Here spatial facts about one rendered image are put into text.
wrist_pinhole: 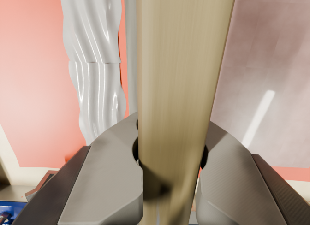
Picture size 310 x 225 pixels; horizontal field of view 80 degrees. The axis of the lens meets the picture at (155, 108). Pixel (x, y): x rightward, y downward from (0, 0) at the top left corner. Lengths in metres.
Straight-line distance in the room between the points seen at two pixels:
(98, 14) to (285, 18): 0.22
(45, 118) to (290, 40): 0.36
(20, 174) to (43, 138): 0.11
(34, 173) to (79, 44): 0.27
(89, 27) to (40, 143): 0.22
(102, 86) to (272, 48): 0.23
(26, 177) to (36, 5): 0.31
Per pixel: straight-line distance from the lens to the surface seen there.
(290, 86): 0.32
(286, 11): 0.29
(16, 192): 0.48
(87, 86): 0.28
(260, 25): 0.27
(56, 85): 0.31
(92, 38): 0.26
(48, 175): 0.37
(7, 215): 0.47
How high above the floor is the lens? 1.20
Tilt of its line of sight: 62 degrees down
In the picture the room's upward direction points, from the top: 175 degrees counter-clockwise
